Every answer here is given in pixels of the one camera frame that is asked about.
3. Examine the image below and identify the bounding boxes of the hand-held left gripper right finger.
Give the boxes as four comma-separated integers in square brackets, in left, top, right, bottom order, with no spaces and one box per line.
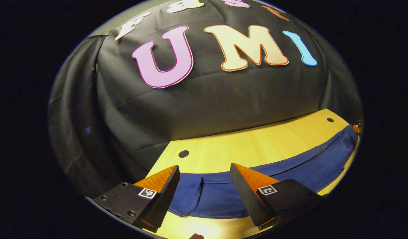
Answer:
[230,163,325,230]

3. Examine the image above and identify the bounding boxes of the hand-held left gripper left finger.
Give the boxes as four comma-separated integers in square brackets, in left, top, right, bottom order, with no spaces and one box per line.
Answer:
[93,165,180,233]

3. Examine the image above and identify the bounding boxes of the blue denim jeans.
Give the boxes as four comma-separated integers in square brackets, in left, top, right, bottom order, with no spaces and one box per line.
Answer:
[167,125,359,219]

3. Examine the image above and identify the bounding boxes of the black backdrop cloth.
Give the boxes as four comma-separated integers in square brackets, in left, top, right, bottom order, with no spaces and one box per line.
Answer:
[48,0,363,199]

